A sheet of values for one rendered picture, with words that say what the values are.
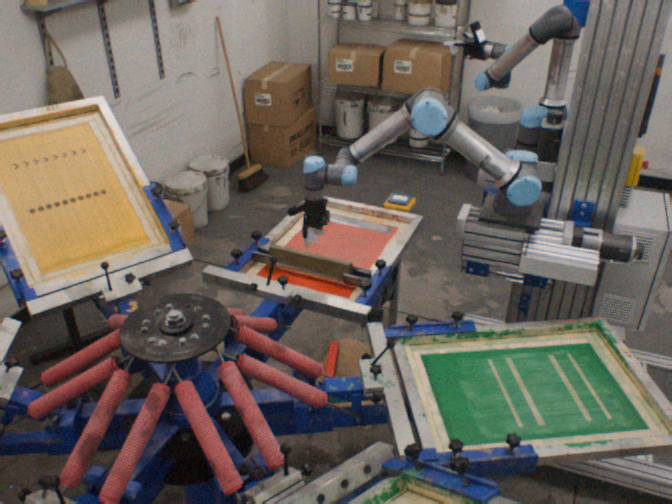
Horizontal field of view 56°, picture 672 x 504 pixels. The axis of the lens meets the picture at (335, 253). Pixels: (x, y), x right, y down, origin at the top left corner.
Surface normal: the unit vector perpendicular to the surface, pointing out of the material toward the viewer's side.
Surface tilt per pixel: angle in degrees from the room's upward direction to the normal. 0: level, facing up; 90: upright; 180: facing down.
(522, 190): 95
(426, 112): 86
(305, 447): 0
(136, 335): 0
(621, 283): 90
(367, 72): 91
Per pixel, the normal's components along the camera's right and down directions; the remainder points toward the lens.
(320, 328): 0.00, -0.85
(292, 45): -0.40, 0.48
